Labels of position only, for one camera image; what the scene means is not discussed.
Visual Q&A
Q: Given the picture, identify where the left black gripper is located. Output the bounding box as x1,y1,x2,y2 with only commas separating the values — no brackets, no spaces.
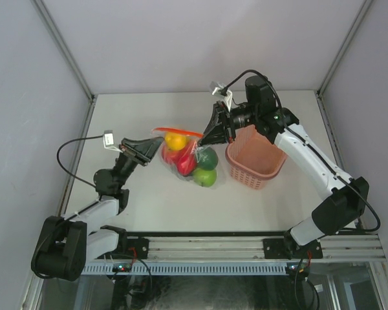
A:
113,137,163,189

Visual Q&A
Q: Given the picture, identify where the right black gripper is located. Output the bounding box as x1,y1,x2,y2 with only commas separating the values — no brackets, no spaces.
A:
197,101,258,147

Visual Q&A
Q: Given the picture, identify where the clear zip top bag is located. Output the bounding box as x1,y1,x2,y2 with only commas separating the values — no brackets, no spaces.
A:
151,127,226,189

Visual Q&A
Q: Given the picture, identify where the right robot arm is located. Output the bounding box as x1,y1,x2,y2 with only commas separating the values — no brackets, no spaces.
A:
199,70,369,258

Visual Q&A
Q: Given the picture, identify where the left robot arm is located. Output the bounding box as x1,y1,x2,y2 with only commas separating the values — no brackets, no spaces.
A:
30,130,164,282

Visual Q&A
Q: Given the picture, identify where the dark green fake fruit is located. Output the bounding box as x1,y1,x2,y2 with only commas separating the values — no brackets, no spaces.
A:
195,147,219,171

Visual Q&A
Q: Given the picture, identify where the red yellow fake peach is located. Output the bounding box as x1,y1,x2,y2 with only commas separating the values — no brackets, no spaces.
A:
161,144,180,165

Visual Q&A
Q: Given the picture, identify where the yellow fake pear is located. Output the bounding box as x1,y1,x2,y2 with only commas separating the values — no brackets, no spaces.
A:
164,132,188,151

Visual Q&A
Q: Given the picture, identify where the red fake apple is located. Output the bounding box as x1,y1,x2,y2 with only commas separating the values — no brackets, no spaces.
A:
176,140,197,176

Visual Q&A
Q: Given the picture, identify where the light green fake apple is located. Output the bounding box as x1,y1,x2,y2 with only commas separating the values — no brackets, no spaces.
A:
193,168,217,187

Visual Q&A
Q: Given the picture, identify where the pink plastic basket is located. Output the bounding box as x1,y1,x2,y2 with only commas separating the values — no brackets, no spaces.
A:
225,125,287,190

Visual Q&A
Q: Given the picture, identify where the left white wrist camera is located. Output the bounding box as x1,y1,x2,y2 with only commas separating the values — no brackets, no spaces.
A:
102,130,122,152

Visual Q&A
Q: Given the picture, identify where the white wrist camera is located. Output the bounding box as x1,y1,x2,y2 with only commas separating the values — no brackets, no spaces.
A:
210,81,233,112
102,130,122,152

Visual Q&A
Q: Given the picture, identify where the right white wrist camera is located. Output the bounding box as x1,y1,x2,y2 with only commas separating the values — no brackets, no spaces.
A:
210,81,233,112

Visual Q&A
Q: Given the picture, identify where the left black camera cable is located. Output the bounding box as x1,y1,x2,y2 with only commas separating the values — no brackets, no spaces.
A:
56,134,106,190

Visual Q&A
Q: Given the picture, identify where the grey slotted cable duct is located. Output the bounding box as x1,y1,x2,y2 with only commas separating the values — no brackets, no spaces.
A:
82,261,287,276

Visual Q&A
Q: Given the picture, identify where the right aluminium frame post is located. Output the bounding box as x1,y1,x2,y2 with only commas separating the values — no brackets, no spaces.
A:
316,0,374,96

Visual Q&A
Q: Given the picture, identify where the aluminium front rail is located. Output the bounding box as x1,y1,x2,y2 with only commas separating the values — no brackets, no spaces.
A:
80,234,387,262

